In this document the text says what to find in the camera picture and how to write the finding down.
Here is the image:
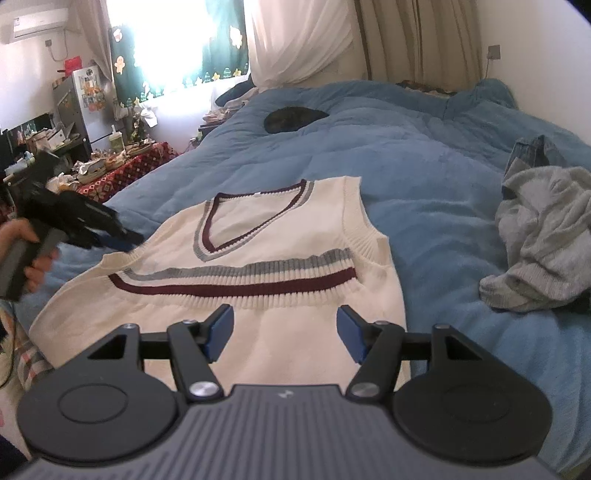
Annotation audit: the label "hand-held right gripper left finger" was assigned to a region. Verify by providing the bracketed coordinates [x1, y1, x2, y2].
[87, 304, 235, 402]

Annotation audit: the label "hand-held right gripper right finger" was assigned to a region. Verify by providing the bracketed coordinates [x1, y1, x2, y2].
[337, 305, 492, 401]

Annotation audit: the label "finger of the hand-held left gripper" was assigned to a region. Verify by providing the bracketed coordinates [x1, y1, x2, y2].
[95, 220, 146, 253]

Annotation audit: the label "cream knit vest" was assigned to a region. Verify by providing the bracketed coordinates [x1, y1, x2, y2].
[28, 176, 411, 402]

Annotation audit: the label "person's left hand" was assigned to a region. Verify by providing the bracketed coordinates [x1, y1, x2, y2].
[0, 218, 61, 294]

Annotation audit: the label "black shelf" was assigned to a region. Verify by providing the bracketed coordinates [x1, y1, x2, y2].
[0, 113, 93, 185]

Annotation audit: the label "red patterned side table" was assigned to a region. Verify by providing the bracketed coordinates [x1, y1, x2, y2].
[74, 142, 181, 204]

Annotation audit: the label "grey refrigerator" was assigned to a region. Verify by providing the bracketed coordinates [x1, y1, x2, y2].
[52, 66, 116, 153]

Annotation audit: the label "small decorated tree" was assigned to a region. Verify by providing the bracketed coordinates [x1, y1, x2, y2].
[131, 95, 160, 144]

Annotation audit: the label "dark wooden nightstand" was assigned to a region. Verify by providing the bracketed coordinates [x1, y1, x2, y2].
[198, 111, 232, 141]

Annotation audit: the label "beige sheer curtain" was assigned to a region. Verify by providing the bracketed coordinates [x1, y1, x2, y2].
[69, 0, 114, 84]

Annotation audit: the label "dark navy pillow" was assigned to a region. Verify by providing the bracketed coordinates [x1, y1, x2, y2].
[216, 78, 259, 107]

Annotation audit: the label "white air conditioner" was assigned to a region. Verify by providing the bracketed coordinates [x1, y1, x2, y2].
[0, 1, 70, 44]

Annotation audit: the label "blue fleece blanket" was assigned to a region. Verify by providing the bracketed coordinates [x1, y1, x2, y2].
[9, 78, 591, 476]

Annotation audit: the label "grey sweater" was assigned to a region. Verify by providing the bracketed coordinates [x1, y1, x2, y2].
[479, 166, 591, 313]

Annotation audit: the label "green printed curtain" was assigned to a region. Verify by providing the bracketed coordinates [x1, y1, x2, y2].
[108, 0, 250, 109]

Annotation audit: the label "blue jeans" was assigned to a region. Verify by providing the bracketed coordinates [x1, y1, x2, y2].
[505, 135, 578, 178]

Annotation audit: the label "dark patterned pillow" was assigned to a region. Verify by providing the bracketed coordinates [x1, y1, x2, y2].
[397, 79, 458, 97]

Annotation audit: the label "white sheer curtain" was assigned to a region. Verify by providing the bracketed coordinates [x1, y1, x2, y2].
[245, 0, 370, 88]

